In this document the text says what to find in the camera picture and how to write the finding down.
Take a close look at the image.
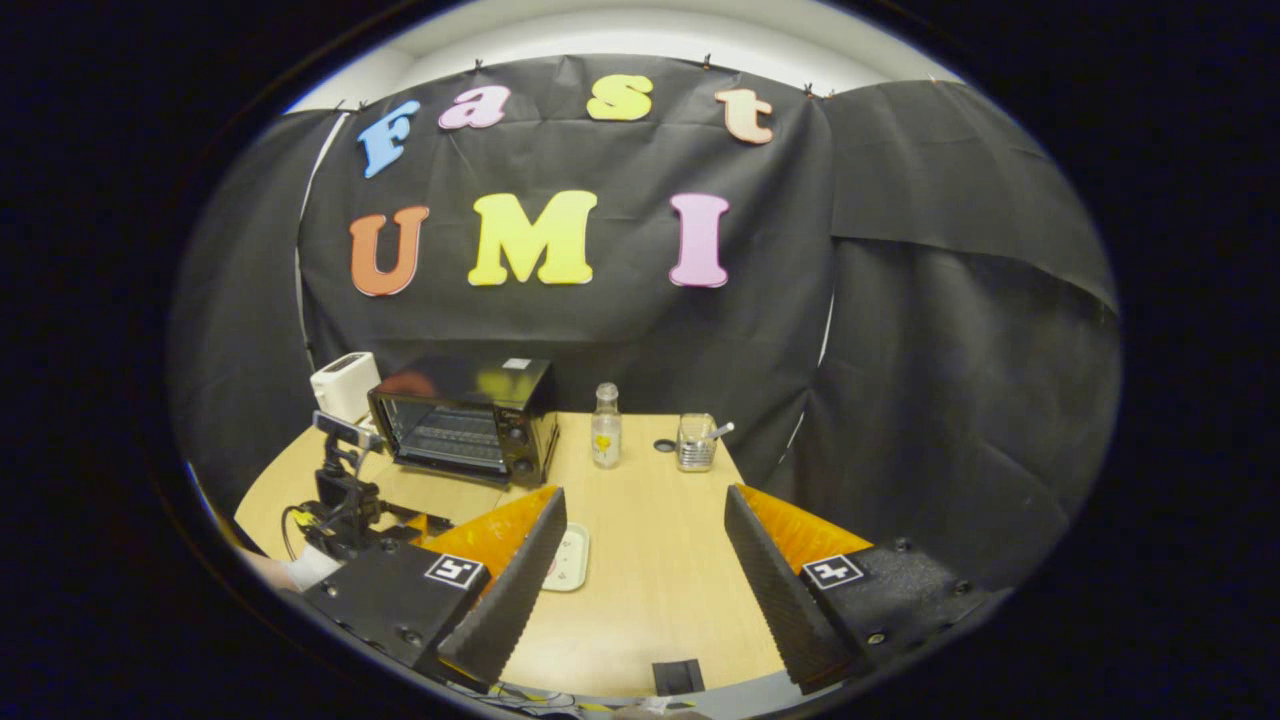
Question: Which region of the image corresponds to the black electric oven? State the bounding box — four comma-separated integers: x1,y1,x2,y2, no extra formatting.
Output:
367,355,561,491

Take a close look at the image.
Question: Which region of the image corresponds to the black backdrop cloth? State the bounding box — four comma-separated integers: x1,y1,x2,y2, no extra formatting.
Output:
168,55,1123,591

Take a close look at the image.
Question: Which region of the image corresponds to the white toaster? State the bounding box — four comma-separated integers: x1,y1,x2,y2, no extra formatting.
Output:
310,352,382,426

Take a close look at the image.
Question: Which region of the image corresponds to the clear glass cup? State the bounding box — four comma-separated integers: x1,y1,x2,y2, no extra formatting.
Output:
676,413,719,473

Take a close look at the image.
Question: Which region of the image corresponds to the cream square plate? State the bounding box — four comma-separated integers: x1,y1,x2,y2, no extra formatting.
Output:
540,522,592,593

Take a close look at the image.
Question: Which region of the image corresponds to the clear glass bottle yellow label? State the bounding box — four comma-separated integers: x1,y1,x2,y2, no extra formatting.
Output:
590,382,623,470

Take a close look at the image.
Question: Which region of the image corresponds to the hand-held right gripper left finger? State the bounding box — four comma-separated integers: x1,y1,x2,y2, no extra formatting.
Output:
300,486,568,691

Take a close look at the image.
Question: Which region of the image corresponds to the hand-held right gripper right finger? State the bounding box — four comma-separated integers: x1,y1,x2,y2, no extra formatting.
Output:
724,484,1001,696

